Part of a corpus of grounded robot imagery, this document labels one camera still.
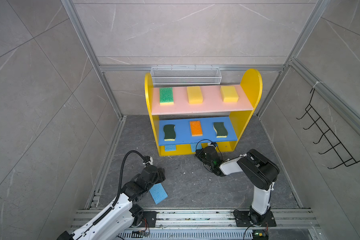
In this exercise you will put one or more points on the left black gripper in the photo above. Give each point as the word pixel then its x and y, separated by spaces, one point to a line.
pixel 161 175

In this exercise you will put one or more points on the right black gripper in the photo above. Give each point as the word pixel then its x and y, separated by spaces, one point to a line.
pixel 199 155

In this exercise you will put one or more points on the blue sponge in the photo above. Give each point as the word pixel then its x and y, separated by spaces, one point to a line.
pixel 195 147
pixel 170 148
pixel 158 193

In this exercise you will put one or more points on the dark green scourer sponge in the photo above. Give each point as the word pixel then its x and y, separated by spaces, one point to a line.
pixel 220 129
pixel 169 132

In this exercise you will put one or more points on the orange sponge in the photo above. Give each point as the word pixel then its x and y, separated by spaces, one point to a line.
pixel 196 128

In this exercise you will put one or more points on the yellow sponge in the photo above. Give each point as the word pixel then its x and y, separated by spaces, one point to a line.
pixel 195 95
pixel 229 94

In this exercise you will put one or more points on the bright green sponge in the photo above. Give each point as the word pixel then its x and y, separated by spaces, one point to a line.
pixel 166 96

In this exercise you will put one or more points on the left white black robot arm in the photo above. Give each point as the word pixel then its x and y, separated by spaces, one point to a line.
pixel 122 212

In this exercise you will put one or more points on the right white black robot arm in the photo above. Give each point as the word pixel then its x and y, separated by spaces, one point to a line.
pixel 262 173

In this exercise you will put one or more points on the pink upper shelf board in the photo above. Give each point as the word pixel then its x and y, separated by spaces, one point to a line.
pixel 212 102

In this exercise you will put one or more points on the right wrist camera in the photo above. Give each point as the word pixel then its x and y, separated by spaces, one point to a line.
pixel 214 144

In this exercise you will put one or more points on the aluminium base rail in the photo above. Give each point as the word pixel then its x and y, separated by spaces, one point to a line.
pixel 207 224

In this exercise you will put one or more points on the white wire mesh basket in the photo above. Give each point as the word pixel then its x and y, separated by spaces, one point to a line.
pixel 184 76

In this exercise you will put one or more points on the black wall hook rack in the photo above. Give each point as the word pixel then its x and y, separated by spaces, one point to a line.
pixel 329 135

